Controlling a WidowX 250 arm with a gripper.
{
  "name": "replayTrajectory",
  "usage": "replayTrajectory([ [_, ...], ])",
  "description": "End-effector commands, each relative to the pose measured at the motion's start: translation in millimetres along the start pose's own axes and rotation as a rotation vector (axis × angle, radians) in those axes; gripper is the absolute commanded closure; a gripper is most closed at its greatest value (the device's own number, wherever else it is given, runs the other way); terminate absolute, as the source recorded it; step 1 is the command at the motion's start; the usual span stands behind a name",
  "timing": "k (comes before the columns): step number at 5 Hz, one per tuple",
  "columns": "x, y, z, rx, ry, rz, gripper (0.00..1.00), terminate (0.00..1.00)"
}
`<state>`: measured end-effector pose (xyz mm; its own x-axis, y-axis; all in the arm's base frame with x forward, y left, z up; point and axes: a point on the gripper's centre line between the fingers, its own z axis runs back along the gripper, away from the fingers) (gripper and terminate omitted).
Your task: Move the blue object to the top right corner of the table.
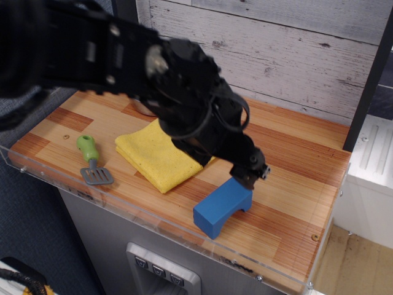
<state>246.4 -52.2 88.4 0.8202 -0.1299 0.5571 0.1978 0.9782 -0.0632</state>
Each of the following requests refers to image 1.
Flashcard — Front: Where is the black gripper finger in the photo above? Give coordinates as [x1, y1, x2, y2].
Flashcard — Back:
[230, 167, 259, 190]

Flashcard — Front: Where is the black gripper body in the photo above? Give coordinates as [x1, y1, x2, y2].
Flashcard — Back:
[159, 93, 271, 180]

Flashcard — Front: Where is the blue arch-shaped wooden block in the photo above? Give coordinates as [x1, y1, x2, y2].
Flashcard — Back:
[193, 178, 253, 239]

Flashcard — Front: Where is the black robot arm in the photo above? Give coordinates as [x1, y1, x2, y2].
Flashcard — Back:
[1, 1, 270, 189]

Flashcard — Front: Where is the yellow object at corner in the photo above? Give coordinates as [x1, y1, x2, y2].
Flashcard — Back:
[22, 285, 56, 295]

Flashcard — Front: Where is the folded yellow cloth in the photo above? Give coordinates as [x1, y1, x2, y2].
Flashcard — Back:
[115, 119, 203, 194]

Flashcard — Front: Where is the clear acrylic table guard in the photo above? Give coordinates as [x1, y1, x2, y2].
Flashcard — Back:
[2, 92, 350, 294]

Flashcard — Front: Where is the white ribbed appliance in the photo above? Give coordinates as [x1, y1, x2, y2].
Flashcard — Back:
[333, 115, 392, 248]

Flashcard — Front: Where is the grey cabinet with button panel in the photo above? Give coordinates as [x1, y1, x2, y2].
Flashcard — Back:
[60, 191, 280, 294]

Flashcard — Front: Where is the stainless steel pot with handle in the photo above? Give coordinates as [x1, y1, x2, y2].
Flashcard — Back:
[133, 100, 156, 117]

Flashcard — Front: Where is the green-handled grey toy spatula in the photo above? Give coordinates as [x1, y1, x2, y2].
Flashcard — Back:
[76, 135, 114, 186]

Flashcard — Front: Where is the black right vertical post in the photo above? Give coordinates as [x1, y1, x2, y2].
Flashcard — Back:
[343, 10, 392, 152]

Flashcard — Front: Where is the black vertical post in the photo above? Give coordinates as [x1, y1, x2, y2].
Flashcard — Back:
[343, 10, 392, 152]
[111, 0, 139, 23]

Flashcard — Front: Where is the black left vertical post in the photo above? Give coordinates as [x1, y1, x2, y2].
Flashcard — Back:
[111, 0, 139, 23]

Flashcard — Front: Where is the black braided cable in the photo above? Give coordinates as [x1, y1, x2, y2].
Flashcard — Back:
[0, 267, 47, 295]

